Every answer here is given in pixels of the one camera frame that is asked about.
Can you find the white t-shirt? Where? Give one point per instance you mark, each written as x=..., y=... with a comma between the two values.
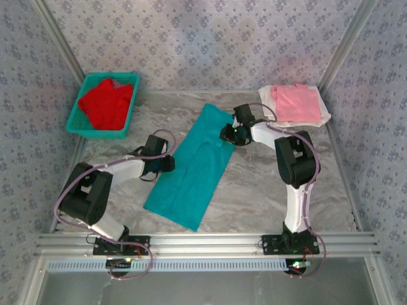
x=324, y=111

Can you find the aluminium table edge rail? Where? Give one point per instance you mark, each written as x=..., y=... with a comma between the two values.
x=60, y=222
x=353, y=203

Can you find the aluminium mounting rail beam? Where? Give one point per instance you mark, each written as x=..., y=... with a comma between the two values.
x=206, y=244

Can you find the red t-shirt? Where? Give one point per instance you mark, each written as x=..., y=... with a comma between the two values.
x=105, y=105

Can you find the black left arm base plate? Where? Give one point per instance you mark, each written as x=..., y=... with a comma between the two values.
x=143, y=246

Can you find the small grey cloth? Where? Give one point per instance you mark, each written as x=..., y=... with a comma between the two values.
x=117, y=84

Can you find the controller board with LEDs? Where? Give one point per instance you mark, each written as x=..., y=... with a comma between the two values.
x=297, y=265
x=119, y=262

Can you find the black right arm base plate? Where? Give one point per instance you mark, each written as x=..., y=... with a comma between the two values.
x=270, y=246

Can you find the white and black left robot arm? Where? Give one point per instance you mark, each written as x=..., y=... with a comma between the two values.
x=86, y=193

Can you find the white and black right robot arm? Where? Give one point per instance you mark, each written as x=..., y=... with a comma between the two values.
x=295, y=159

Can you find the teal t-shirt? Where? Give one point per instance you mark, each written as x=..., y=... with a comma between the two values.
x=190, y=178

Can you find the pink t-shirt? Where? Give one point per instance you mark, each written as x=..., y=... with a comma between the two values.
x=299, y=101

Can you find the aluminium frame post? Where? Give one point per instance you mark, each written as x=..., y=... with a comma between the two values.
x=60, y=44
x=346, y=44

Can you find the teal plastic basket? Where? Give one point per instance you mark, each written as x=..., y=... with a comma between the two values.
x=74, y=125

